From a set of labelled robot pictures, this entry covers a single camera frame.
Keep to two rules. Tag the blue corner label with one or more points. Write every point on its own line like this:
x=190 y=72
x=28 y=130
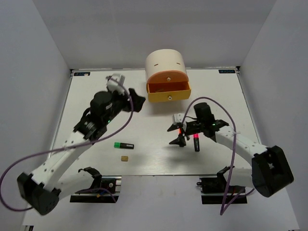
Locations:
x=81 y=74
x=226 y=71

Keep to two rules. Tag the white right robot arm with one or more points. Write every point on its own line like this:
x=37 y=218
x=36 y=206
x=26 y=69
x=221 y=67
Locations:
x=269 y=171

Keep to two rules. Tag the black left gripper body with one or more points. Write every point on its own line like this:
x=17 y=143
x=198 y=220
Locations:
x=120 y=103

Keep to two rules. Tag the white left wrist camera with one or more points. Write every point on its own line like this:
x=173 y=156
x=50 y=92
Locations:
x=115 y=83

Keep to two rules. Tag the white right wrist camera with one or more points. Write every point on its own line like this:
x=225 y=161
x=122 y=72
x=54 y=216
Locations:
x=178 y=120

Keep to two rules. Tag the small tan eraser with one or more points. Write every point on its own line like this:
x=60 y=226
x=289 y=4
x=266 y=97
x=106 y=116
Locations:
x=124 y=158

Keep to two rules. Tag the orange highlighter marker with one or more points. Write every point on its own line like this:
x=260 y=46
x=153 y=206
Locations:
x=181 y=137

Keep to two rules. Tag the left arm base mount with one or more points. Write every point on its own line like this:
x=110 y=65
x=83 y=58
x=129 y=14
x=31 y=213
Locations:
x=108 y=193

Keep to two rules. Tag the blue right corner label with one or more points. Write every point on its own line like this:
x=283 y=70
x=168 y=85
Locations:
x=226 y=71

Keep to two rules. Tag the green highlighter marker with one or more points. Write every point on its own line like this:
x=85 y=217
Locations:
x=121 y=145

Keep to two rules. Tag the blue left corner label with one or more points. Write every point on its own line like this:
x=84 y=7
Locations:
x=81 y=74

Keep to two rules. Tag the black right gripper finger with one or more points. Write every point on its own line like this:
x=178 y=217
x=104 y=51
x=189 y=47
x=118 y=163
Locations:
x=174 y=142
x=173 y=127

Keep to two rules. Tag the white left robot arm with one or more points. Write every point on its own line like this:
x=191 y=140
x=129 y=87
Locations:
x=44 y=187

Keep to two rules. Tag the cream round drawer container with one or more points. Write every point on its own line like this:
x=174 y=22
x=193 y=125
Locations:
x=165 y=69

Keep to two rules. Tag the pink highlighter marker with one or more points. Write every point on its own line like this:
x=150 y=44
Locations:
x=196 y=142

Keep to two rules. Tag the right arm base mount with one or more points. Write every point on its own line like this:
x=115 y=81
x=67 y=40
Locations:
x=212 y=193

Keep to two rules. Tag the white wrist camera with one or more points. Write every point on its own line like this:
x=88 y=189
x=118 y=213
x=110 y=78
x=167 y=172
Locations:
x=115 y=83
x=178 y=120

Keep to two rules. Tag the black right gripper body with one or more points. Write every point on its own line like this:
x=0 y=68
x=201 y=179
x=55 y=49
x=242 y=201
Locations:
x=194 y=127

